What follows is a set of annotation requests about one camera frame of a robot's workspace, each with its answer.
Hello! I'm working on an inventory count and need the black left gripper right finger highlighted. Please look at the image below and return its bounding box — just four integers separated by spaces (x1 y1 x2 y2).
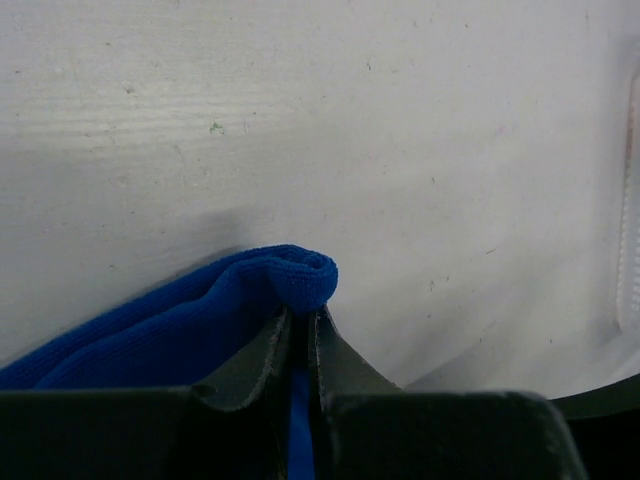
308 308 585 479

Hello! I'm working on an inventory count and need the blue towel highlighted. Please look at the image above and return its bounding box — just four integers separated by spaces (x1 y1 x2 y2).
1 245 338 479

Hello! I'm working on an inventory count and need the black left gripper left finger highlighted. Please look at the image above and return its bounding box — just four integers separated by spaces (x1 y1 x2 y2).
1 309 293 479

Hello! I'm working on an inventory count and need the white plastic basket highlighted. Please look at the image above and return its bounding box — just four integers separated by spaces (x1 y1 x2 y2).
617 69 639 335

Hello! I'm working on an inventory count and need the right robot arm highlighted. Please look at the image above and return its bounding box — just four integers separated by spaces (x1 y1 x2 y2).
553 375 640 479

